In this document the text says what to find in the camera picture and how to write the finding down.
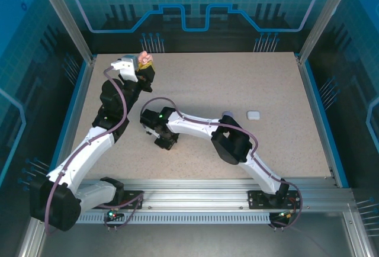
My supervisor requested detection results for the connector board with lights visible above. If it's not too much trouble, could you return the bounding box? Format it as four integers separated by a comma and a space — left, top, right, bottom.
104, 208, 124, 221
271, 209, 297, 222

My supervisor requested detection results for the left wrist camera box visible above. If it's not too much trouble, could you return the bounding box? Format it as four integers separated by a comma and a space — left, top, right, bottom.
110, 54, 140, 82

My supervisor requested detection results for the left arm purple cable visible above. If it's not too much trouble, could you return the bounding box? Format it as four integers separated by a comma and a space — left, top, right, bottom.
44, 66, 146, 236

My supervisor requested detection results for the aluminium base beam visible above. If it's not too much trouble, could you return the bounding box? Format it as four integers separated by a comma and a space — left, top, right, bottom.
38, 178, 355, 210

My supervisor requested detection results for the slotted grey cable duct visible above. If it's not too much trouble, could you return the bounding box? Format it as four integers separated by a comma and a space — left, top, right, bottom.
46, 213, 281, 225

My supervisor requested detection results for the pink earbud charging case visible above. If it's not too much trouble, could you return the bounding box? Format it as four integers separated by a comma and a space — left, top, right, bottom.
138, 50, 153, 65

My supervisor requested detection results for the aluminium side rail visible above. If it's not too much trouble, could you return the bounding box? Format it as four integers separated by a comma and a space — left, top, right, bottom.
296, 52, 340, 188
49, 57, 97, 188

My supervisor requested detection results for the aluminium frame post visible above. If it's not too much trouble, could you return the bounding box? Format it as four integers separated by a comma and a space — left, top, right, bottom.
297, 0, 356, 64
33, 0, 97, 64

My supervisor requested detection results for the grey metal sheet tray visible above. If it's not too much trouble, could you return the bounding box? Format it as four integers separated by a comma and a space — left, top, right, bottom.
38, 224, 356, 257

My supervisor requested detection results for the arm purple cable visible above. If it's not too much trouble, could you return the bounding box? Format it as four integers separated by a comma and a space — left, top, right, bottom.
139, 96, 303, 232
44, 66, 146, 236

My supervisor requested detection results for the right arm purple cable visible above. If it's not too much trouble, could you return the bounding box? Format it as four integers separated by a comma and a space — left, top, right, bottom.
139, 96, 303, 232

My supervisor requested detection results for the aluminium frame leg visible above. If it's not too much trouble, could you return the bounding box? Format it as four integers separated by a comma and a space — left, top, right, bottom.
16, 209, 48, 257
343, 209, 375, 257

